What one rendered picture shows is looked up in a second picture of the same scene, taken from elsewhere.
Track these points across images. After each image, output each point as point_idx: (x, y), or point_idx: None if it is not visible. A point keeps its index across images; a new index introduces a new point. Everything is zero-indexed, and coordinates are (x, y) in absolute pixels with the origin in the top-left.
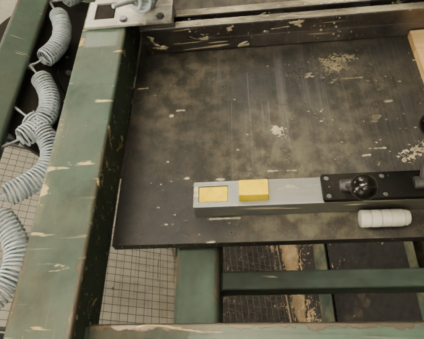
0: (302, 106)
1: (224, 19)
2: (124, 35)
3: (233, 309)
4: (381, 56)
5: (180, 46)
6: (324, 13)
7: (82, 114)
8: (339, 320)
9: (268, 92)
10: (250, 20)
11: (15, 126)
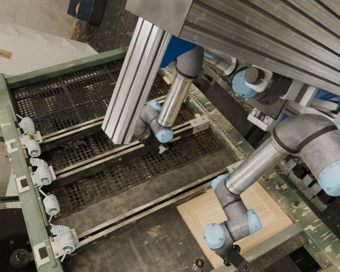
0: (149, 259)
1: (101, 232)
2: (60, 262)
3: None
4: (170, 221)
5: (83, 250)
6: (143, 214)
7: None
8: None
9: (132, 258)
10: (113, 229)
11: None
